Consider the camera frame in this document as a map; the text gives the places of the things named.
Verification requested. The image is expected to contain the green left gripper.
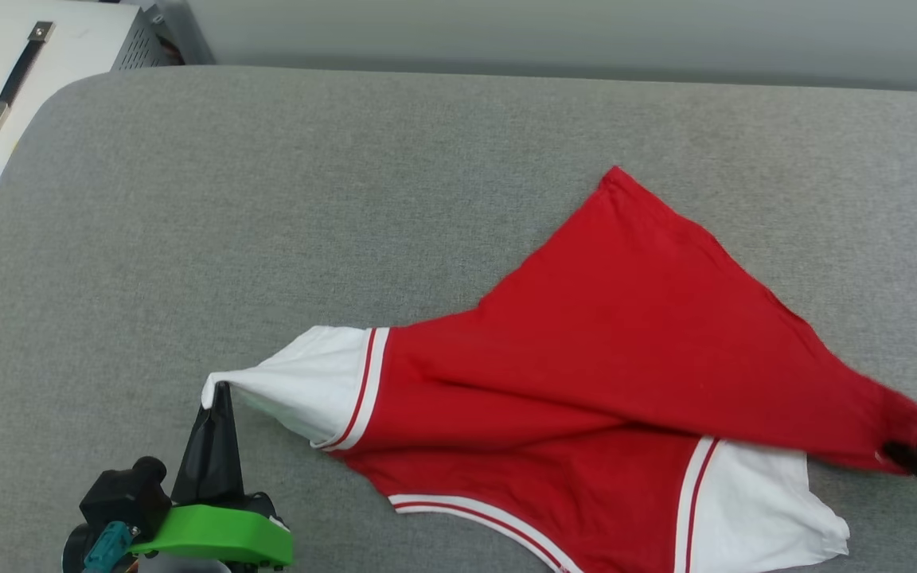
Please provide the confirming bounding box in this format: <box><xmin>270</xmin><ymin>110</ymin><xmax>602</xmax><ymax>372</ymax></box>
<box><xmin>128</xmin><ymin>384</ymin><xmax>296</xmax><ymax>573</ymax></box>

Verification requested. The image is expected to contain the red t-shirt with white sleeves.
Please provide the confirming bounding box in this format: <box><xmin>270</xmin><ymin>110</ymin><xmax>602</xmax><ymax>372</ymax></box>
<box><xmin>201</xmin><ymin>165</ymin><xmax>917</xmax><ymax>573</ymax></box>

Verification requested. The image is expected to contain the grey fabric sofa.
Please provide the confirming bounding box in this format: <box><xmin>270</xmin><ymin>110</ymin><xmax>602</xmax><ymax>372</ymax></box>
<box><xmin>0</xmin><ymin>65</ymin><xmax>917</xmax><ymax>573</ymax></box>

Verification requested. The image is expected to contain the white metal equipment box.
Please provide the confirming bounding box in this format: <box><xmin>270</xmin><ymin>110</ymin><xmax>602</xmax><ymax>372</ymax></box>
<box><xmin>0</xmin><ymin>0</ymin><xmax>169</xmax><ymax>232</ymax></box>

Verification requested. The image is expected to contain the teal cable connector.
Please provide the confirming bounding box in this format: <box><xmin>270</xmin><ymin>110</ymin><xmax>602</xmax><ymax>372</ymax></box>
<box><xmin>83</xmin><ymin>521</ymin><xmax>131</xmax><ymax>573</ymax></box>

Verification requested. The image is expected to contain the black box carry handle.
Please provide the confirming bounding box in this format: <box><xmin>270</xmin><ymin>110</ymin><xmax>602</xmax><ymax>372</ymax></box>
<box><xmin>0</xmin><ymin>21</ymin><xmax>56</xmax><ymax>130</ymax></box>

